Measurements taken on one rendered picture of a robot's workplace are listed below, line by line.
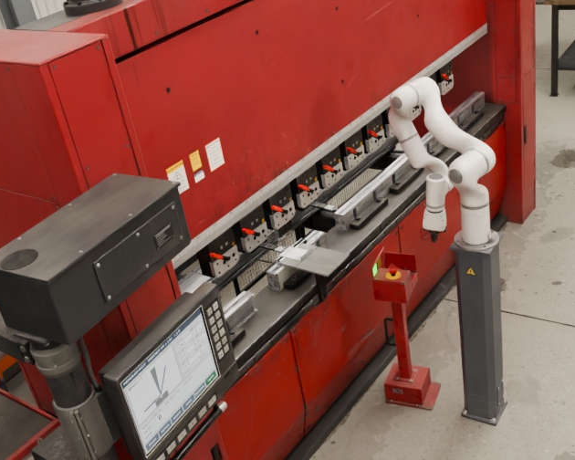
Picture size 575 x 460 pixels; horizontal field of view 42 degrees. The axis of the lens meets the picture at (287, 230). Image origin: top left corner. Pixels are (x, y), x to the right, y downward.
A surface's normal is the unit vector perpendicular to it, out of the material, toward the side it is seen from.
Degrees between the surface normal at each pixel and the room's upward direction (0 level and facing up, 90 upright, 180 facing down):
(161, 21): 90
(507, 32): 90
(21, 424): 0
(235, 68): 90
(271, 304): 0
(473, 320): 90
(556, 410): 0
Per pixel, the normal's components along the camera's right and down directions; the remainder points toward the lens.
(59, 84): 0.80, 0.18
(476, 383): -0.53, 0.50
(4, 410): -0.16, -0.86
